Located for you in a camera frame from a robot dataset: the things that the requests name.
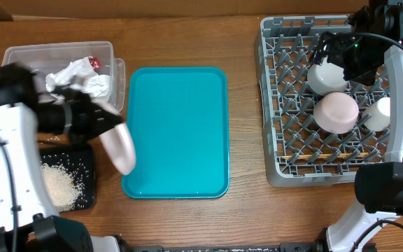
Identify white napkin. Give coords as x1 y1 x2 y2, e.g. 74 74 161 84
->
45 57 97 92
68 74 111 98

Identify grey small plate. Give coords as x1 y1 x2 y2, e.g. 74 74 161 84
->
307 62 348 96

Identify red wrapper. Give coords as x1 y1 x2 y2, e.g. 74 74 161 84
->
88 57 101 69

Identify pale green cup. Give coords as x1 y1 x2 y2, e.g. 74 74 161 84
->
362 97 390 132

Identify pink bowl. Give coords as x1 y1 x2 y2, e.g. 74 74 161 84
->
313 92 359 134

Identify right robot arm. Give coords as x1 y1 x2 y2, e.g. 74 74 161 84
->
309 1 403 251

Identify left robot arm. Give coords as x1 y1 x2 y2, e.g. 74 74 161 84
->
0 63 136 251

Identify scattered rice grains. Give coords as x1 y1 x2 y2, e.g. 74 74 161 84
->
38 134 62 144

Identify black plastic tray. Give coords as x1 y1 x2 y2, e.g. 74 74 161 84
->
39 143 96 213

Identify clear plastic bin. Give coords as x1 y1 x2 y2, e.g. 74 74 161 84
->
1 41 126 111

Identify pile of white rice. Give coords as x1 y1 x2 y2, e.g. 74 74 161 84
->
41 153 94 213

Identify grey dish rack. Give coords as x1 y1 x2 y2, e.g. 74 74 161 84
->
255 15 390 187

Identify teal serving tray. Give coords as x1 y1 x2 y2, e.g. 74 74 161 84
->
121 66 230 200

